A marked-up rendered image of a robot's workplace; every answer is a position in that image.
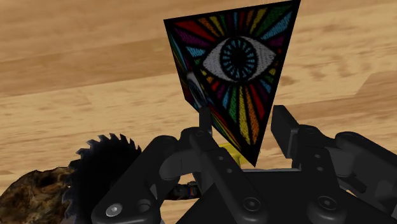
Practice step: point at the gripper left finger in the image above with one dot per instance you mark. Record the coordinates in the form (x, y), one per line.
(217, 161)

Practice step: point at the yellow object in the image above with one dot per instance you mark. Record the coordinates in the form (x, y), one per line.
(232, 152)

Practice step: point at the black spiky round object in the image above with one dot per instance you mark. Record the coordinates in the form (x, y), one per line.
(99, 167)

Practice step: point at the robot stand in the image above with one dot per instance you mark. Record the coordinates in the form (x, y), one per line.
(238, 59)

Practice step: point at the small dark multicoloured object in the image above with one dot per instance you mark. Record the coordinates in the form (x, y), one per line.
(186, 190)

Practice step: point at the brown mottled lumpy object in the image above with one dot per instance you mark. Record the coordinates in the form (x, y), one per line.
(31, 198)

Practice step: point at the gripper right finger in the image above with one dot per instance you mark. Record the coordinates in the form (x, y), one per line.
(313, 155)

